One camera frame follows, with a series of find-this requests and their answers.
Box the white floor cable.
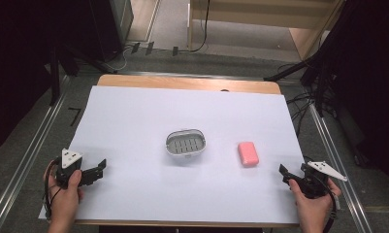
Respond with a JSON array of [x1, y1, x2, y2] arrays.
[[102, 44, 134, 73]]

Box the grey slotted soap dish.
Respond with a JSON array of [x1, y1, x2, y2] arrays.
[[164, 128, 208, 159]]

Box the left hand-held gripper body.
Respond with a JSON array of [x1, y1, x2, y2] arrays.
[[54, 148, 85, 190]]

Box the grey cabinet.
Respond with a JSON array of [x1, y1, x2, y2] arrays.
[[109, 0, 136, 45]]

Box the black curtain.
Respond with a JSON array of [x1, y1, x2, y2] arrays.
[[0, 0, 127, 155], [307, 0, 389, 185]]

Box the pink soap bar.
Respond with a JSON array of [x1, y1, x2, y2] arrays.
[[237, 141, 261, 169]]

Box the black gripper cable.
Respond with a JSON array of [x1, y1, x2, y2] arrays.
[[44, 157, 63, 221], [321, 180, 342, 233]]

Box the black floor cables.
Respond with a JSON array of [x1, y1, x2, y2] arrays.
[[284, 91, 316, 139]]

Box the metal floor rail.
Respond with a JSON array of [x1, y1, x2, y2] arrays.
[[307, 98, 375, 233], [0, 75, 71, 233]]

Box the light wooden cabinet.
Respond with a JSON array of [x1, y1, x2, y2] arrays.
[[186, 0, 345, 62]]

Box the person's right hand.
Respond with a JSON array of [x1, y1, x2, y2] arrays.
[[288, 178, 342, 227]]

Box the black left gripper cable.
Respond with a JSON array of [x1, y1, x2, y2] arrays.
[[44, 157, 63, 221]]

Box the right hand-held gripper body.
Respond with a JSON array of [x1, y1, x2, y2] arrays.
[[299, 160, 348, 200]]

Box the wooden table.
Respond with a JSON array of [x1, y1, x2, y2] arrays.
[[73, 74, 302, 229]]

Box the white paper sheet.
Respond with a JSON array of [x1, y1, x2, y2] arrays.
[[38, 84, 306, 225]]

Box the black hanging cable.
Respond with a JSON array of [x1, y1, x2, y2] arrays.
[[189, 0, 212, 53]]

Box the black stand leg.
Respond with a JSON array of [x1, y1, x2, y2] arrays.
[[263, 57, 316, 83], [49, 45, 63, 107]]

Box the person's left hand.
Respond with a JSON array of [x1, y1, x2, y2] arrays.
[[44, 160, 85, 224]]

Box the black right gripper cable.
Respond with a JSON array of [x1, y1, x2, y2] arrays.
[[321, 180, 342, 233]]

